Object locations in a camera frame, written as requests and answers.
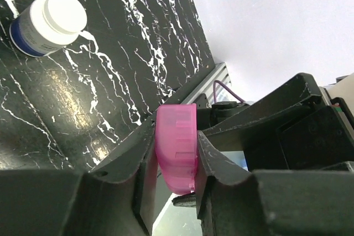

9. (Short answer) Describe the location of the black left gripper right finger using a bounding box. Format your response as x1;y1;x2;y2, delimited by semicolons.
195;132;353;235

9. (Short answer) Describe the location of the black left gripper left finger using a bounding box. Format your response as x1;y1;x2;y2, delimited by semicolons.
1;116;158;235

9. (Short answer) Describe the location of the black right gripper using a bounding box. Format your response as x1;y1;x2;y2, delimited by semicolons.
202;73;353;170

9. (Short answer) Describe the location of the pink weekly pill organizer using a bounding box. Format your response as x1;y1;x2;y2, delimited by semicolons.
155;103;198;195

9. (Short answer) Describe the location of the white pill bottle blue label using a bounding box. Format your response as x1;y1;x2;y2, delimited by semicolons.
9;0;87;57

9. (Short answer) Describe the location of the aluminium frame rail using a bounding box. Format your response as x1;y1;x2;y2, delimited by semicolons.
173;62;231;104

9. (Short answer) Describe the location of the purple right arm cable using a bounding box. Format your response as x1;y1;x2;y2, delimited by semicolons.
212;80;246;104

